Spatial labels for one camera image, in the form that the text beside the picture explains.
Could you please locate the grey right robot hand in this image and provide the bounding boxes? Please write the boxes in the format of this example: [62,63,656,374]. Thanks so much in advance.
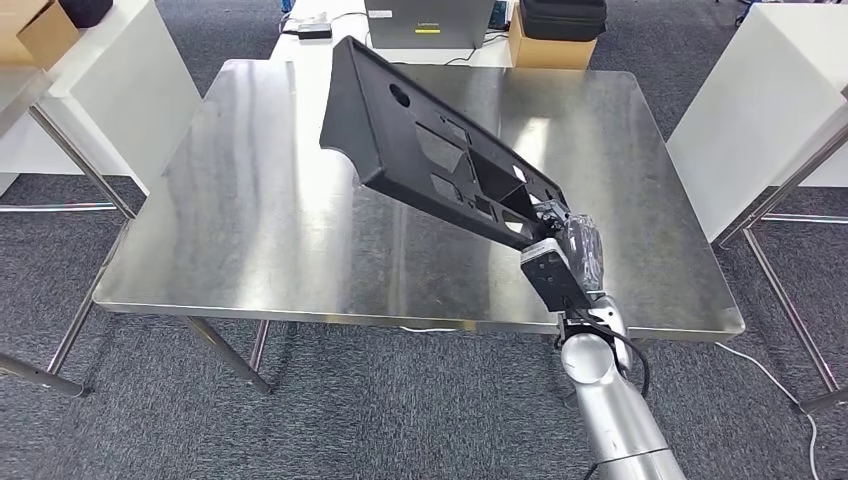
[533,200,605,296]

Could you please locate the black plastic panel part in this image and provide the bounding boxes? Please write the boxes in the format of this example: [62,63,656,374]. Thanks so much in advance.
[319,36,571,252]

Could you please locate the brown cardboard box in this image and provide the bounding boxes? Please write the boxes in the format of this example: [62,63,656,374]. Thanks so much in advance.
[508,6,598,71]

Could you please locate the white cabinet panel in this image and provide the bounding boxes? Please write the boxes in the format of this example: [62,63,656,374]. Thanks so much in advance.
[0,0,203,197]
[665,3,848,243]

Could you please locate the black carrying case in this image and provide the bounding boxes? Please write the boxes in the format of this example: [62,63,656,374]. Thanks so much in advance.
[518,0,607,42]

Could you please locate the grey laptop computer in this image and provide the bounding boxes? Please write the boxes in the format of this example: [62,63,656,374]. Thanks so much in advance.
[364,0,497,51]

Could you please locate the black bag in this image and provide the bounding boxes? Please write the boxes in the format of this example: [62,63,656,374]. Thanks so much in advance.
[58,0,114,29]

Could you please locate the open cardboard box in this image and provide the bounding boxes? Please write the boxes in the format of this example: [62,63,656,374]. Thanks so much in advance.
[0,0,81,71]

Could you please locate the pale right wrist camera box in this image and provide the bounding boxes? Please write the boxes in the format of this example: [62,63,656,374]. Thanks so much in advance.
[519,238,594,314]

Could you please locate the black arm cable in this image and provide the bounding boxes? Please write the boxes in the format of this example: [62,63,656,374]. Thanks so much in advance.
[563,307,652,480]

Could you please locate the white floor cable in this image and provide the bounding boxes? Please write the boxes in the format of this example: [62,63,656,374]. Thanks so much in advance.
[397,324,823,480]

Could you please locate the black desk cable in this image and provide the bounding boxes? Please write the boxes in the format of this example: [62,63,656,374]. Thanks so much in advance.
[443,31,511,66]

